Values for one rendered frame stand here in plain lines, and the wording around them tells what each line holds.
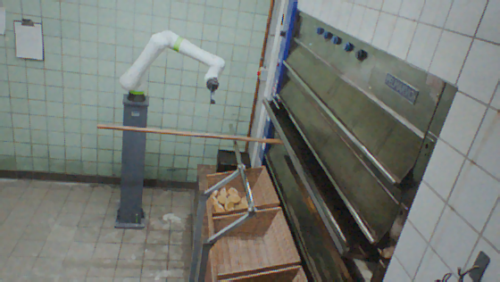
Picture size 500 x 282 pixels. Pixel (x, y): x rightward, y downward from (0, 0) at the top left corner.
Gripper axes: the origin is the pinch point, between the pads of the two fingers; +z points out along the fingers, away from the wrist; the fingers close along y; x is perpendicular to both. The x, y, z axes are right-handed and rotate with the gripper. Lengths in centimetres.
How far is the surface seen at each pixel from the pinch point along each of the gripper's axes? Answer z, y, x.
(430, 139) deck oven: 159, -43, -55
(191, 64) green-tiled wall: -115, 10, 14
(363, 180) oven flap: 126, -8, -57
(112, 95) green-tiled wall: -114, 50, 85
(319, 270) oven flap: 116, 52, -54
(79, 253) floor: -4, 149, 90
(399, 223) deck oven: 159, -10, -56
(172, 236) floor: -32, 149, 17
